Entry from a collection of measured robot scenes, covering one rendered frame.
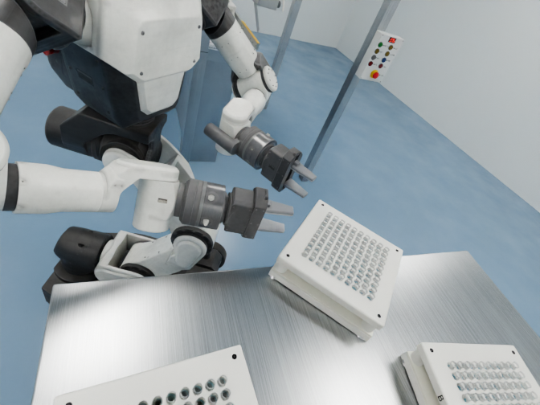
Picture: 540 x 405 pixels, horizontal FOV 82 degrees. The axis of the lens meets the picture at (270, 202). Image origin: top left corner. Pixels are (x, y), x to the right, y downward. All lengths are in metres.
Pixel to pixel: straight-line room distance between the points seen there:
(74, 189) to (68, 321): 0.22
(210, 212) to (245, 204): 0.06
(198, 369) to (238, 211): 0.26
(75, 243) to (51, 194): 0.87
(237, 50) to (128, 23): 0.38
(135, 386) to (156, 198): 0.28
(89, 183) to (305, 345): 0.47
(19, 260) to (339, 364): 1.50
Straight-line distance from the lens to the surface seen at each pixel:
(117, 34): 0.69
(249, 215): 0.59
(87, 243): 1.37
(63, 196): 0.53
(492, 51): 4.93
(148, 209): 0.59
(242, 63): 1.00
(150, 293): 0.64
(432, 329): 0.86
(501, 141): 4.72
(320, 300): 0.69
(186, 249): 1.06
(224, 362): 0.52
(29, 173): 0.52
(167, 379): 0.51
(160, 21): 0.72
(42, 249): 1.83
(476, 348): 0.81
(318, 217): 0.77
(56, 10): 0.64
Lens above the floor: 1.44
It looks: 41 degrees down
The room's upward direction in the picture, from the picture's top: 24 degrees clockwise
